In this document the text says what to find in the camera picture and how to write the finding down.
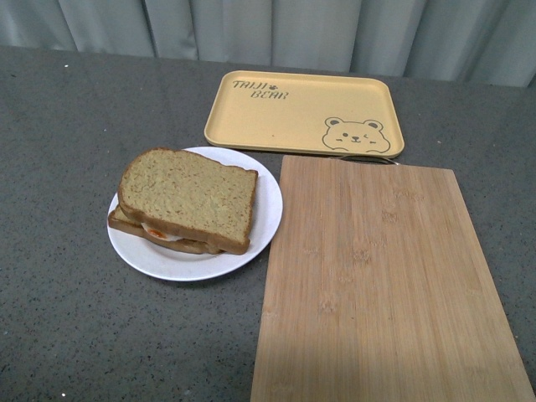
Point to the bread slice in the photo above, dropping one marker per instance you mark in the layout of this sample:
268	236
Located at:
118	220
186	195

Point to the white round plate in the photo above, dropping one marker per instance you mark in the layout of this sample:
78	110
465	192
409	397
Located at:
165	264

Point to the yellow bear tray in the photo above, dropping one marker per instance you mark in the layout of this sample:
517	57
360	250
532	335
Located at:
299	113

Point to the fake fried egg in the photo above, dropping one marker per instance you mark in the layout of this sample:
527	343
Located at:
156	234

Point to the bamboo cutting board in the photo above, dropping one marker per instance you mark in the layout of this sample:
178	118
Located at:
377	290

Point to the grey curtain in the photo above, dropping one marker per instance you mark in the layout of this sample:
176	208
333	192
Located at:
489	42

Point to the metal cutting board handle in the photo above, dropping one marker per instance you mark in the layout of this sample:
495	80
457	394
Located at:
368	159

